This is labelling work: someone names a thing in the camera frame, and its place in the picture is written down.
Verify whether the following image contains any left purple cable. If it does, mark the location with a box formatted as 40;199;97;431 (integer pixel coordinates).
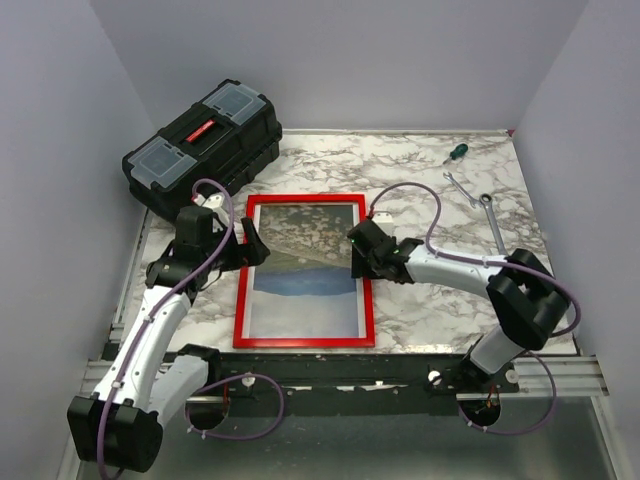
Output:
97;178;236;480

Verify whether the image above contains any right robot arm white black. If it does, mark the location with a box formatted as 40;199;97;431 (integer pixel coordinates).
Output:
347;218;570;392

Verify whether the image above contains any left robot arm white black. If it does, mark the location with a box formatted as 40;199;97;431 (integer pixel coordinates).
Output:
67;206;270;473

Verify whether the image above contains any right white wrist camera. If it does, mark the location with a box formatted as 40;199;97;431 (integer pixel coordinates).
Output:
369;211;394;236

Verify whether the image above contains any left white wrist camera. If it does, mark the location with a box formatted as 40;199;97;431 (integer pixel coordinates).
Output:
192;193;226;211

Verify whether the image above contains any landscape photo print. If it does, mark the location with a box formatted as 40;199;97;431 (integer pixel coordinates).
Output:
243;202;365;339

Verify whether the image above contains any black plastic toolbox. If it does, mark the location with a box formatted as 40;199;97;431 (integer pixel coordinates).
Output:
122;79;283;224

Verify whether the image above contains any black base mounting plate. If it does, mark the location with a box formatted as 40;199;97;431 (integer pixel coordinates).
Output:
164;352;521;419

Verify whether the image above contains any small silver open wrench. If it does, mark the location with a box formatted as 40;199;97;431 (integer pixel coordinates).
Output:
443;171;477;208

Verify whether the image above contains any aluminium rail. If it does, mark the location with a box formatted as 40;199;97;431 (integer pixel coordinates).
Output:
80;356;609;399

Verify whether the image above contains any silver ratchet wrench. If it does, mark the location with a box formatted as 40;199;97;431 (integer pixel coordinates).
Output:
479;193;507;255

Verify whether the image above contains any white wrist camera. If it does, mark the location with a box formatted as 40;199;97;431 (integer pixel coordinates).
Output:
192;193;226;211
369;211;394;236

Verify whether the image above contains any green handled screwdriver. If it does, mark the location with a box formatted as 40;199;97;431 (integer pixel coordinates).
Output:
442;143;469;165

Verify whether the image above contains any red wooden picture frame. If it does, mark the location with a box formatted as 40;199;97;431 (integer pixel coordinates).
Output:
233;193;376;348

